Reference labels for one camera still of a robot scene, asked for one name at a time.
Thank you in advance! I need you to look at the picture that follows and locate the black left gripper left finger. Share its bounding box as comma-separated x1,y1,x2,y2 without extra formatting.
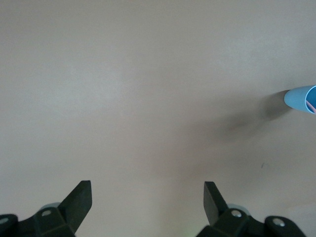
0,180,93,237

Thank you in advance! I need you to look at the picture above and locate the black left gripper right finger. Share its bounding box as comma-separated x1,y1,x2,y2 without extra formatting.
195,181,306,237

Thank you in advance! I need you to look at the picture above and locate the blue cup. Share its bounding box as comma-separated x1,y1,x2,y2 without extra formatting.
283,84,316,116

